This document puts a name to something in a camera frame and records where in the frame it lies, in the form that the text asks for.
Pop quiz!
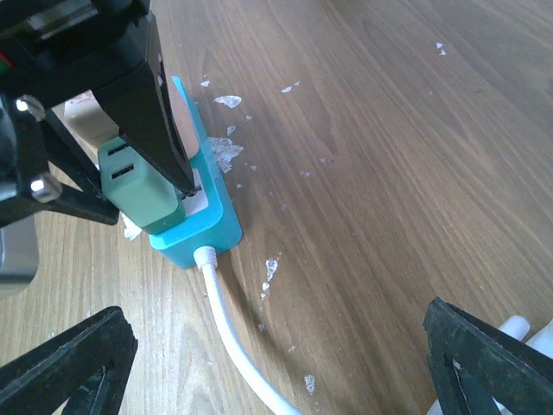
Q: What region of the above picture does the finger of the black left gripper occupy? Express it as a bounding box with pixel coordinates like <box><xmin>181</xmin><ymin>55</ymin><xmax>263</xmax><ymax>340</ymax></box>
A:
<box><xmin>29</xmin><ymin>110</ymin><xmax>119</xmax><ymax>225</ymax></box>

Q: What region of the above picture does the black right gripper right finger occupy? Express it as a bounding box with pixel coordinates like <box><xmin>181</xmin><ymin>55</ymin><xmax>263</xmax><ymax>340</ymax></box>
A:
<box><xmin>423</xmin><ymin>297</ymin><xmax>552</xmax><ymax>414</ymax></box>

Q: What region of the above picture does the pink cube adapter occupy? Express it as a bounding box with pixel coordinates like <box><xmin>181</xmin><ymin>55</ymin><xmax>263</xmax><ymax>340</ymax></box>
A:
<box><xmin>54</xmin><ymin>77</ymin><xmax>200</xmax><ymax>164</ymax></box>

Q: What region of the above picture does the white coiled cable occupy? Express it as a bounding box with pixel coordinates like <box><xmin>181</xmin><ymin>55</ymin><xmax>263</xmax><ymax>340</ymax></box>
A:
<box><xmin>193</xmin><ymin>245</ymin><xmax>553</xmax><ymax>415</ymax></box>

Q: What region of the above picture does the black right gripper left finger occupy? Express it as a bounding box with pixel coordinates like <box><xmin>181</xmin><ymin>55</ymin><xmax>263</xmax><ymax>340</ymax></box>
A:
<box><xmin>1</xmin><ymin>306</ymin><xmax>138</xmax><ymax>414</ymax></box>

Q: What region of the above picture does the teal power strip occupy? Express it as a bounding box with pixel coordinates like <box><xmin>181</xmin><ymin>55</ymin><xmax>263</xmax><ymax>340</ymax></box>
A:
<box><xmin>149</xmin><ymin>76</ymin><xmax>243</xmax><ymax>269</ymax></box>

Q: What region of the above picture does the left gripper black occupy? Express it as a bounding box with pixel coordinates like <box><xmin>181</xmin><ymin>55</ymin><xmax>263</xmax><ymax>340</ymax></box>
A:
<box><xmin>1</xmin><ymin>1</ymin><xmax>194</xmax><ymax>226</ymax></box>

